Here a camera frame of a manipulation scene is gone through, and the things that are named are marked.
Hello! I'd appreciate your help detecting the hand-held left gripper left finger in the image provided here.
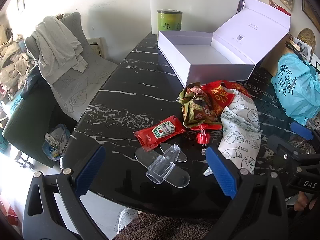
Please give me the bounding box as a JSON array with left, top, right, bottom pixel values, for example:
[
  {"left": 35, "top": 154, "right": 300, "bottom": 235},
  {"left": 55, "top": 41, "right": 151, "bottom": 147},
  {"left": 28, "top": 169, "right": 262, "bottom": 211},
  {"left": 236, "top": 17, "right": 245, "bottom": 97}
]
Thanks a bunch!
[{"left": 23, "top": 145, "right": 113, "bottom": 240}]

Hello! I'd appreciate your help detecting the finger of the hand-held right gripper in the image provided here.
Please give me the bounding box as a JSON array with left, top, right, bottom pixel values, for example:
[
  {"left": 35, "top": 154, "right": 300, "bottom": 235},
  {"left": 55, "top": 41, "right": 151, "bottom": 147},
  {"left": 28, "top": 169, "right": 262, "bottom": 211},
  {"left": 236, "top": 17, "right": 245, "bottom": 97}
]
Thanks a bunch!
[
  {"left": 290, "top": 122, "right": 320, "bottom": 143},
  {"left": 269, "top": 135, "right": 304, "bottom": 163}
]

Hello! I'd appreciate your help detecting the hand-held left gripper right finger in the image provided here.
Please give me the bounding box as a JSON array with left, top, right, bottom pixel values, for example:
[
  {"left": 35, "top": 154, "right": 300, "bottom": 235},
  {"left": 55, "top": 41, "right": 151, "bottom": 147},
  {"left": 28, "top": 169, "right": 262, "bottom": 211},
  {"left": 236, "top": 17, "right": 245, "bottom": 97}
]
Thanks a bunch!
[{"left": 205, "top": 146, "right": 292, "bottom": 240}]

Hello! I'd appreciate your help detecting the white printed bread packet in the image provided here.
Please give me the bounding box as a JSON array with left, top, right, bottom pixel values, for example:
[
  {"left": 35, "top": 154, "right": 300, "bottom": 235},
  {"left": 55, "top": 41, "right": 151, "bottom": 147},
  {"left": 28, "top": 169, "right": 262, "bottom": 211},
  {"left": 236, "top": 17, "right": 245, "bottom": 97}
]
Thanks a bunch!
[
  {"left": 217, "top": 106, "right": 262, "bottom": 174},
  {"left": 226, "top": 89, "right": 259, "bottom": 130}
]

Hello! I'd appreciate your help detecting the brown green snack packet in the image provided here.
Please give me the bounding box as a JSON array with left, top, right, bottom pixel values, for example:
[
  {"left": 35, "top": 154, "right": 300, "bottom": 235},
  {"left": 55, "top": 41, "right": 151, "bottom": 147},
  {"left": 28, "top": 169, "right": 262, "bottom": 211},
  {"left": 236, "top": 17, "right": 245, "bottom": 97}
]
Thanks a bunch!
[{"left": 178, "top": 82, "right": 223, "bottom": 128}]

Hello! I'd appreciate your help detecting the red ketchup packet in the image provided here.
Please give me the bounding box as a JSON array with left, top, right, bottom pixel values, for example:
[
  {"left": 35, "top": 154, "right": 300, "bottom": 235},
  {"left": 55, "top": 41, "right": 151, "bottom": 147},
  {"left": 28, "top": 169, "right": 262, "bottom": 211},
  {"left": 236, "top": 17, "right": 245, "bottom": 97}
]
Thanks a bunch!
[{"left": 133, "top": 115, "right": 187, "bottom": 147}]

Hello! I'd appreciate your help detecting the red gold snack packet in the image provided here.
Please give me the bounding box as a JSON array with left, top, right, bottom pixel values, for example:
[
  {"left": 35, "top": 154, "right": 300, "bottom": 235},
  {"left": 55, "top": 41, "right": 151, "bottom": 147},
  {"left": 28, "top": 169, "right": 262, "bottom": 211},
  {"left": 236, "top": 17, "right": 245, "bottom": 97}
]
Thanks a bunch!
[
  {"left": 222, "top": 80, "right": 253, "bottom": 100},
  {"left": 202, "top": 80, "right": 235, "bottom": 115}
]

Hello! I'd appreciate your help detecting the white gift box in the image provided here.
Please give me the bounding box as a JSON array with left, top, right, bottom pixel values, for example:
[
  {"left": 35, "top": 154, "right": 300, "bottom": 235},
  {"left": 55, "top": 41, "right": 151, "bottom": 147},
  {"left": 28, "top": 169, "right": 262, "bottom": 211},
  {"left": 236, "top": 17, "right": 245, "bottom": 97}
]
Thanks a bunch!
[{"left": 157, "top": 0, "right": 292, "bottom": 87}]

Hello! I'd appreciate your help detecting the person's right hand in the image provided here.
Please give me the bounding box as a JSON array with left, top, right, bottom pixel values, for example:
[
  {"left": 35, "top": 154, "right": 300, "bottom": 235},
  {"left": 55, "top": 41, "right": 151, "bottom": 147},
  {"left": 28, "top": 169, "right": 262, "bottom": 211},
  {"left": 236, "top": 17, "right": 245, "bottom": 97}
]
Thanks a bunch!
[{"left": 294, "top": 192, "right": 317, "bottom": 212}]

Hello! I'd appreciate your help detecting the small bin with blue bag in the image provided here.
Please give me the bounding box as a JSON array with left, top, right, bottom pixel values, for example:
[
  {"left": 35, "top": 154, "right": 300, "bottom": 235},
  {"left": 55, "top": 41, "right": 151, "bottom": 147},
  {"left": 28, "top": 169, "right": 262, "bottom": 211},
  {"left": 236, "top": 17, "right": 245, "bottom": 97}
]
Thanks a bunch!
[{"left": 42, "top": 124, "right": 70, "bottom": 161}]

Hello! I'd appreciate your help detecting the light blue plastic bag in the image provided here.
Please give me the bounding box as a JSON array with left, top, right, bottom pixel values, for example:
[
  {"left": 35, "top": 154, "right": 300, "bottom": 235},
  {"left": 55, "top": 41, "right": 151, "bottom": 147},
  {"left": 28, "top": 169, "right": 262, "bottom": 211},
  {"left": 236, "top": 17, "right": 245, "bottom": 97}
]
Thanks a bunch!
[{"left": 271, "top": 52, "right": 320, "bottom": 127}]

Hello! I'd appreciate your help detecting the white sneaker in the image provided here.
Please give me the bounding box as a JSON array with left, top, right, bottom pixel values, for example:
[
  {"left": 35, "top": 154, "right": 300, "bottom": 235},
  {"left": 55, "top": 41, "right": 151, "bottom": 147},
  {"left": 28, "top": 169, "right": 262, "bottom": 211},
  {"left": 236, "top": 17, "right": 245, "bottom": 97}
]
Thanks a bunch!
[{"left": 117, "top": 208, "right": 138, "bottom": 233}]

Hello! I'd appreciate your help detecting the brown paper bag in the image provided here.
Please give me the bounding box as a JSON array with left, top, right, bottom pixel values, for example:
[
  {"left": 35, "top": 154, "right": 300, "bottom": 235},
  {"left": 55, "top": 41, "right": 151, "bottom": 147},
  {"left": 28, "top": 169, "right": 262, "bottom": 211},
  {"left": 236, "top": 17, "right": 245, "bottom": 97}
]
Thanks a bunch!
[{"left": 260, "top": 34, "right": 293, "bottom": 78}]

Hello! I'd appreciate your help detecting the dark green sofa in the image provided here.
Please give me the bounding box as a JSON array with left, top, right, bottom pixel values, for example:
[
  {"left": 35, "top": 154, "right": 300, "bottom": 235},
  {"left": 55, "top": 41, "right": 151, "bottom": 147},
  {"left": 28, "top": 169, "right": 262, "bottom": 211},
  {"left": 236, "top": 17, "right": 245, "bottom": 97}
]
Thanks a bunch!
[{"left": 2, "top": 85, "right": 78, "bottom": 168}]

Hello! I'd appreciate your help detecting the black and white photo print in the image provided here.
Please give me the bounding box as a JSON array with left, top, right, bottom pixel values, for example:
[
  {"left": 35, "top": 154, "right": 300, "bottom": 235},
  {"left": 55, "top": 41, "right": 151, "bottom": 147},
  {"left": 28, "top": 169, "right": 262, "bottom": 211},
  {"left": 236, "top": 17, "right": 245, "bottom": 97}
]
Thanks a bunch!
[{"left": 291, "top": 36, "right": 312, "bottom": 60}]

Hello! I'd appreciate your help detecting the grey chair with clothes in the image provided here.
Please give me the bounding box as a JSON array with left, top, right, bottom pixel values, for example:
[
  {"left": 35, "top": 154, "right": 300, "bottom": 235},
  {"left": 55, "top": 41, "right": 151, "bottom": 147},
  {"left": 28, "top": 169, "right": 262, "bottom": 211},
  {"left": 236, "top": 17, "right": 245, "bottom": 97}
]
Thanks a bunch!
[{"left": 25, "top": 12, "right": 118, "bottom": 122}]

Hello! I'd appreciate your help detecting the person's brown fleece clothing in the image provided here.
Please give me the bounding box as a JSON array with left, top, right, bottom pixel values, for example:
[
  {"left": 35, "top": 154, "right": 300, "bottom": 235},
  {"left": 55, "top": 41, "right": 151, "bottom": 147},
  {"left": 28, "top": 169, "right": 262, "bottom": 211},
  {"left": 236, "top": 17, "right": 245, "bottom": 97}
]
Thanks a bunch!
[{"left": 111, "top": 212, "right": 218, "bottom": 240}]

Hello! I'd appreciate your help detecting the round woven mat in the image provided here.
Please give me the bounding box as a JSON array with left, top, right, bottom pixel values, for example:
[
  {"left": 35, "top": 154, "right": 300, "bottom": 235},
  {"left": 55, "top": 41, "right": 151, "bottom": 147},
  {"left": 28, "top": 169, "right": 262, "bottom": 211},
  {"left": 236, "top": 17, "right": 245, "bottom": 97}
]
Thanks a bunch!
[{"left": 297, "top": 28, "right": 316, "bottom": 48}]

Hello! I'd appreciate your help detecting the light blue printed box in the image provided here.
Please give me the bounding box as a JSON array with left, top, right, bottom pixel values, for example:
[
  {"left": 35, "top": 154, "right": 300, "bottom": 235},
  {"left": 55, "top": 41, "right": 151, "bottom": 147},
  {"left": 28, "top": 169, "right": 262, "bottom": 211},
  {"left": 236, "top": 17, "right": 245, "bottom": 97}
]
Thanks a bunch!
[{"left": 7, "top": 94, "right": 25, "bottom": 117}]

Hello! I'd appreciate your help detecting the dark framed picture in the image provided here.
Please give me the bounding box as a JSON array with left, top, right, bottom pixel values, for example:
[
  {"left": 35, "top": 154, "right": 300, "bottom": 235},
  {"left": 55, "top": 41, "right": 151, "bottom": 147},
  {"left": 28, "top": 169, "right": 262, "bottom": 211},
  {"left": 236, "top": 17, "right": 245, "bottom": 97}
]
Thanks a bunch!
[{"left": 301, "top": 0, "right": 320, "bottom": 28}]

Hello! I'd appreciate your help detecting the red goji berry bag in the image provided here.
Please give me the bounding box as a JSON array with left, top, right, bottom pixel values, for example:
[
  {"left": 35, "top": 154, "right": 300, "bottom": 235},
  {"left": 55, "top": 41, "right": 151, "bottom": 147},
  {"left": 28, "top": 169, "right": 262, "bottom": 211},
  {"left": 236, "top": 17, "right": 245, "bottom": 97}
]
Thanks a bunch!
[{"left": 269, "top": 0, "right": 292, "bottom": 17}]

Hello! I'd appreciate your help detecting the light grey garment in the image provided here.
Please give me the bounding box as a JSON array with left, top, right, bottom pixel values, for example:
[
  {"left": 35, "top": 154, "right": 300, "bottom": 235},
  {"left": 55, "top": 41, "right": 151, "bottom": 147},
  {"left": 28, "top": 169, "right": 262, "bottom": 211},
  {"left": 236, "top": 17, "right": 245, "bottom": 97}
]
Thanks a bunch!
[{"left": 31, "top": 16, "right": 88, "bottom": 85}]

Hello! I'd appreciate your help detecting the pile of clothes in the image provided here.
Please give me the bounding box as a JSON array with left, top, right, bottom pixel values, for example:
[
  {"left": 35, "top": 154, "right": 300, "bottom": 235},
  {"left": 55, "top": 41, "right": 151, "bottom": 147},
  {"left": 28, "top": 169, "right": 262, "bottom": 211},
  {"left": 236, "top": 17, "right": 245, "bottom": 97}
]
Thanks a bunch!
[{"left": 0, "top": 34, "right": 34, "bottom": 93}]

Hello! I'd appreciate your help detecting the dark purple jar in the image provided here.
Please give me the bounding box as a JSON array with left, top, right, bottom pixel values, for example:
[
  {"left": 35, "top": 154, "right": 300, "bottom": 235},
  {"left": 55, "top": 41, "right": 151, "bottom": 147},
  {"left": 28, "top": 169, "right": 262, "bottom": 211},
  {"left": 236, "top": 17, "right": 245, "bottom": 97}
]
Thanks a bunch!
[{"left": 236, "top": 0, "right": 247, "bottom": 14}]

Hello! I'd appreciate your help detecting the green tea canister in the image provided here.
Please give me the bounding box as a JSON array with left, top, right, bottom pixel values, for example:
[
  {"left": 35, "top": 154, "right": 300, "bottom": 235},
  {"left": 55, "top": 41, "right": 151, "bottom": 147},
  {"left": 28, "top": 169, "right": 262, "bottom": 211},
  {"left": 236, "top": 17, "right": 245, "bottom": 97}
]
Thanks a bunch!
[{"left": 157, "top": 9, "right": 183, "bottom": 32}]

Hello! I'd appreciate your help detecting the white curved board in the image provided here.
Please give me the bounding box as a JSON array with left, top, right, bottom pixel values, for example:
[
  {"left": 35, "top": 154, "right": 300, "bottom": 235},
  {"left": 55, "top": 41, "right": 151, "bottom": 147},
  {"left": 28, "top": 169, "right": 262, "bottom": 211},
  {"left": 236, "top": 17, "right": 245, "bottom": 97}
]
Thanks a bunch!
[{"left": 149, "top": 0, "right": 240, "bottom": 34}]

